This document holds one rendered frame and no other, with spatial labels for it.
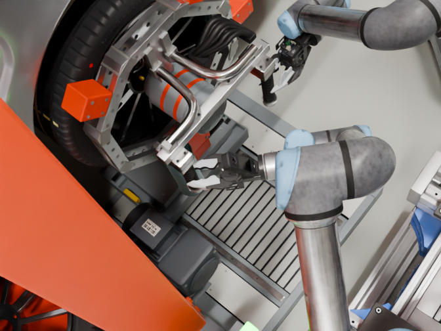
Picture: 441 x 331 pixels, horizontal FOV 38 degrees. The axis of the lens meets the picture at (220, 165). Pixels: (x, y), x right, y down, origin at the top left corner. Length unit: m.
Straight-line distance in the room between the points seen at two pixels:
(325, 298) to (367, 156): 0.30
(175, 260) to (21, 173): 1.37
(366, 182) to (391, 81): 1.61
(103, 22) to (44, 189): 0.84
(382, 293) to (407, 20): 1.08
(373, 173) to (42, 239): 0.62
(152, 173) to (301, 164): 1.29
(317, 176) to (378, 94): 1.59
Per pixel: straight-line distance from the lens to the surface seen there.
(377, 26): 1.48
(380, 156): 1.23
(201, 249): 2.10
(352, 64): 2.83
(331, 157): 1.20
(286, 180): 1.19
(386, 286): 2.25
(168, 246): 2.15
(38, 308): 2.36
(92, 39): 1.61
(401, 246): 2.27
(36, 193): 0.82
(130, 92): 1.87
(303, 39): 1.84
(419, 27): 1.46
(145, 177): 2.43
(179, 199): 2.45
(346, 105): 2.73
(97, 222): 0.98
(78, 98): 1.57
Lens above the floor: 2.39
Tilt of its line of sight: 65 degrees down
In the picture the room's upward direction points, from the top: 19 degrees counter-clockwise
